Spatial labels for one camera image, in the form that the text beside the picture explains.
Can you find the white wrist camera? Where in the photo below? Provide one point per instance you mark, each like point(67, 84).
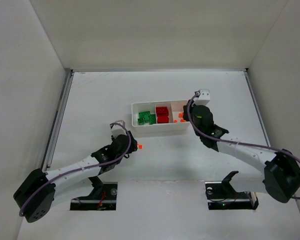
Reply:
point(117, 128)
point(202, 97)

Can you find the orange lego bricks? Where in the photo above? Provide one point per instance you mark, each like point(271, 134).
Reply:
point(178, 117)

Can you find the green lego brick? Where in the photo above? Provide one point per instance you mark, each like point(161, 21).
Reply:
point(144, 114)

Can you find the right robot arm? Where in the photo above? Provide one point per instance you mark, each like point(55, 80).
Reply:
point(279, 168)

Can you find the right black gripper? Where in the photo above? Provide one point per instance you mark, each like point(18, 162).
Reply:
point(187, 114)

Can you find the red lego block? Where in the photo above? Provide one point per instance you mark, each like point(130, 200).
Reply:
point(161, 111)

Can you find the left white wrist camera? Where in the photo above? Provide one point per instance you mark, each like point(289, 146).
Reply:
point(117, 128)

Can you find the red curved lego piece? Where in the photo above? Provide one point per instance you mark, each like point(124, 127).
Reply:
point(163, 119)

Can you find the white three-compartment container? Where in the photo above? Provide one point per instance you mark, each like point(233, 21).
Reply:
point(174, 105)

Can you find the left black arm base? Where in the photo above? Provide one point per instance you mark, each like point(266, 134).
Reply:
point(102, 196)

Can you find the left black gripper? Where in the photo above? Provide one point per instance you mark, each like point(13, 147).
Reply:
point(132, 143)

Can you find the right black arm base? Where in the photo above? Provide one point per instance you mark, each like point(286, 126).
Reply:
point(221, 195)

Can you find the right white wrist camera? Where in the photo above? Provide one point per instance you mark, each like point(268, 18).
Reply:
point(202, 97)

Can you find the green lego pieces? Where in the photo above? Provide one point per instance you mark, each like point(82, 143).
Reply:
point(151, 120)

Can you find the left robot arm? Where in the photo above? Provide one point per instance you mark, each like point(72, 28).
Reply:
point(42, 189)

